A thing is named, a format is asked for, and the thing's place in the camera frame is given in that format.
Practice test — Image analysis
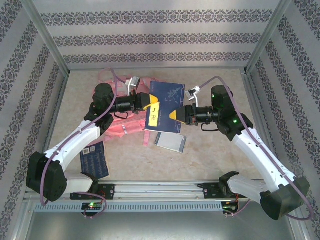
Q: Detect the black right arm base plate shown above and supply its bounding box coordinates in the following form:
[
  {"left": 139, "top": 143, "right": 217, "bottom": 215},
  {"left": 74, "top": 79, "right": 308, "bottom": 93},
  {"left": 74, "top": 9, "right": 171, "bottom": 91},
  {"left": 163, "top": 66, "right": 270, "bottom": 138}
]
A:
[{"left": 196, "top": 182, "right": 251, "bottom": 200}]

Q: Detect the pink student backpack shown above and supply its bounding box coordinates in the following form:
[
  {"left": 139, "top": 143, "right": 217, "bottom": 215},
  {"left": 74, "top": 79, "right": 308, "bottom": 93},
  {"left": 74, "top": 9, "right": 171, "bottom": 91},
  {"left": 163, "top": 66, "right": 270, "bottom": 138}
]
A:
[{"left": 96, "top": 67, "right": 157, "bottom": 149}]

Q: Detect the dark blue book yellow label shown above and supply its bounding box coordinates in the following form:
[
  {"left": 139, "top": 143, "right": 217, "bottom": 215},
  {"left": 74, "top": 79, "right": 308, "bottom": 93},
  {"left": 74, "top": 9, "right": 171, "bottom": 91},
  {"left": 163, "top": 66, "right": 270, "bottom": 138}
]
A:
[{"left": 144, "top": 80, "right": 186, "bottom": 134}]

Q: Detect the dark blue book with barcode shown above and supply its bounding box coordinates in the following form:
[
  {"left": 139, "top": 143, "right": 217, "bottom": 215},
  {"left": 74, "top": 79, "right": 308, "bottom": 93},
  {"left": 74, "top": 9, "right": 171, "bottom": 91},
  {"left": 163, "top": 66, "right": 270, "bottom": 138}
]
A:
[{"left": 79, "top": 141, "right": 110, "bottom": 179}]

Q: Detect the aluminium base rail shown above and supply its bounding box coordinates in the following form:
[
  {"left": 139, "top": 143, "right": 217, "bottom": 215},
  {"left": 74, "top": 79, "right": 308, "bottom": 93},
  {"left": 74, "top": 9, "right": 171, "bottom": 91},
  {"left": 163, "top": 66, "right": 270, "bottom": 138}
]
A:
[{"left": 24, "top": 179, "right": 296, "bottom": 201}]

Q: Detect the short purple cable loop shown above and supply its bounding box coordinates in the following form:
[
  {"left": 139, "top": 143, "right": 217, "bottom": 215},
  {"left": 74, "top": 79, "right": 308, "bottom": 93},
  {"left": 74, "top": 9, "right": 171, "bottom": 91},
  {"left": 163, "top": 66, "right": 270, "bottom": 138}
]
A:
[
  {"left": 83, "top": 192, "right": 108, "bottom": 220},
  {"left": 223, "top": 198, "right": 253, "bottom": 218}
]

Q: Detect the aluminium frame post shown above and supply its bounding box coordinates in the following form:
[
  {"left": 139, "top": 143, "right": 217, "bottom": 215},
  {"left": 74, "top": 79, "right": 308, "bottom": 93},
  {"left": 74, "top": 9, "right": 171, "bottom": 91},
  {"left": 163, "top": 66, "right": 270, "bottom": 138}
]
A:
[
  {"left": 245, "top": 0, "right": 293, "bottom": 75},
  {"left": 19, "top": 0, "right": 70, "bottom": 75}
]

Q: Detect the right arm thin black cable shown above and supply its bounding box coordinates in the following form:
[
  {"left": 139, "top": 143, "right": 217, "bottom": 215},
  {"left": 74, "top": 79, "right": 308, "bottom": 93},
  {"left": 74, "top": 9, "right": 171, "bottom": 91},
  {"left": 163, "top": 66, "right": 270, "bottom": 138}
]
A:
[{"left": 200, "top": 121, "right": 219, "bottom": 133}]

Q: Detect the grey white notebook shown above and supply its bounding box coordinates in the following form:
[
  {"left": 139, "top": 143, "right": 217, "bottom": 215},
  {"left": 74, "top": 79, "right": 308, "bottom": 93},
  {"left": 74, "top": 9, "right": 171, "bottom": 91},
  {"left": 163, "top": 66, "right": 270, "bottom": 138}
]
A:
[{"left": 153, "top": 131, "right": 188, "bottom": 154}]

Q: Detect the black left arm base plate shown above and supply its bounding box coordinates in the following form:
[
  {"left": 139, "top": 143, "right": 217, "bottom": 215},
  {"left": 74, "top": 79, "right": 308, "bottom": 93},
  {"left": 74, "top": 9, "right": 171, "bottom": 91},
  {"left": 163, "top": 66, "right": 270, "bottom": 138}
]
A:
[{"left": 69, "top": 183, "right": 116, "bottom": 201}]

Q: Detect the slotted grey cable duct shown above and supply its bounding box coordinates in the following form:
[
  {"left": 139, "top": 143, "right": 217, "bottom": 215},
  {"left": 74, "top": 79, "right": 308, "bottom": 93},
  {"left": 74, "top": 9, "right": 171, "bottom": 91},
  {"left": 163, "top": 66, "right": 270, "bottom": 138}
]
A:
[{"left": 33, "top": 201, "right": 224, "bottom": 214}]

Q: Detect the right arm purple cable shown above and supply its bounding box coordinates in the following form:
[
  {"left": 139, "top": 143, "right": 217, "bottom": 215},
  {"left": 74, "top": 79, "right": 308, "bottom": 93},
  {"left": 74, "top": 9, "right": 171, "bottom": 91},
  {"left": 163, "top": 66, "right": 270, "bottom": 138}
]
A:
[{"left": 198, "top": 75, "right": 314, "bottom": 221}]

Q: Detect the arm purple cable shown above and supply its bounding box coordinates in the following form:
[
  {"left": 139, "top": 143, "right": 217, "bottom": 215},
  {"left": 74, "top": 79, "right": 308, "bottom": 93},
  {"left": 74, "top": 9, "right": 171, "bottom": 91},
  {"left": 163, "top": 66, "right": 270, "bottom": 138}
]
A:
[
  {"left": 39, "top": 67, "right": 138, "bottom": 207},
  {"left": 198, "top": 75, "right": 314, "bottom": 221}
]

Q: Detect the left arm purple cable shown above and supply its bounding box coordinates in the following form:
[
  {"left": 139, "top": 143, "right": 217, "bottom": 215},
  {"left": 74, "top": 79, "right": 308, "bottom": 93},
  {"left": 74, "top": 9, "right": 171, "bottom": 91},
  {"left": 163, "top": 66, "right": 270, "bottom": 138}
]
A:
[{"left": 39, "top": 67, "right": 138, "bottom": 207}]

